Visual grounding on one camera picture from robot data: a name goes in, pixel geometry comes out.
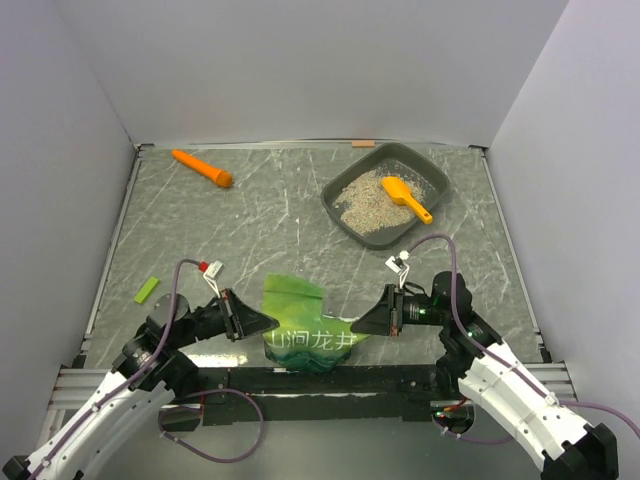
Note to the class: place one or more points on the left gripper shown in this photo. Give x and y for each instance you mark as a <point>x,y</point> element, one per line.
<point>238,318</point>

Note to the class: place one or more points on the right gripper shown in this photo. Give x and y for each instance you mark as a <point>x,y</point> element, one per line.
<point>382,318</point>

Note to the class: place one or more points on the green litter bag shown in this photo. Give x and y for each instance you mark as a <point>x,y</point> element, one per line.
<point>307,340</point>

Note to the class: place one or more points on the yellow plastic scoop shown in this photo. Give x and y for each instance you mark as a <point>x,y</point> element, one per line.
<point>400,194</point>

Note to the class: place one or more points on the grey litter box tray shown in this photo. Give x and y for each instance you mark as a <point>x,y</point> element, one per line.
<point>397,158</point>

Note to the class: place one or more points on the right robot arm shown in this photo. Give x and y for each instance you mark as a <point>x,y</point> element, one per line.
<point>478,365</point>

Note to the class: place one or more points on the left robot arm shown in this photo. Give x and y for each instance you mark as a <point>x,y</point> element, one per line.
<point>150,372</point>

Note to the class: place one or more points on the litter granules pile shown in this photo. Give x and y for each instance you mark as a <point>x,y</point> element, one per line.
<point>364,206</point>

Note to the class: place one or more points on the black base bar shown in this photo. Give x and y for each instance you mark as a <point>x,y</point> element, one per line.
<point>411,393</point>

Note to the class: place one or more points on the green rectangular block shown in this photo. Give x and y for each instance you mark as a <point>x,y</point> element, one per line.
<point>146,290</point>

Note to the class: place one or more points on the orange carrot toy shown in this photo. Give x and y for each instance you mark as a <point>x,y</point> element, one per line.
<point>218,176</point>

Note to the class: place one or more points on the brown tape piece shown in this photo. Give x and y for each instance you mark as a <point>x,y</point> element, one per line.
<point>363,144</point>

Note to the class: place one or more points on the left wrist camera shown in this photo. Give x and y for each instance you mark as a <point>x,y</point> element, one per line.
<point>210,272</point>

